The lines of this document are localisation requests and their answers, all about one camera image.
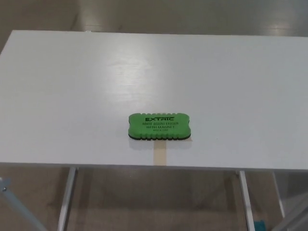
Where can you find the grey metal bar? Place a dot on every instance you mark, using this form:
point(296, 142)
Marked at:
point(294, 220)

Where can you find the grey metal stand frame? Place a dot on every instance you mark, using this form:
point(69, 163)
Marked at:
point(11, 207)

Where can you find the teal perforated object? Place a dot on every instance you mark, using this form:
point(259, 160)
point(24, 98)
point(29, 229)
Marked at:
point(260, 226)

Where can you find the beige masking tape strip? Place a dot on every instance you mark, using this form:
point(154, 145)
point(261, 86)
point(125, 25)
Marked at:
point(160, 154)

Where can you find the white table leg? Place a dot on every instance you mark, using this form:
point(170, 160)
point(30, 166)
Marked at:
point(67, 199)
point(279, 197)
point(247, 199)

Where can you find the green whiteboard eraser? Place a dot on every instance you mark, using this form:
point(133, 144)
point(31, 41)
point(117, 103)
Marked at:
point(158, 125)

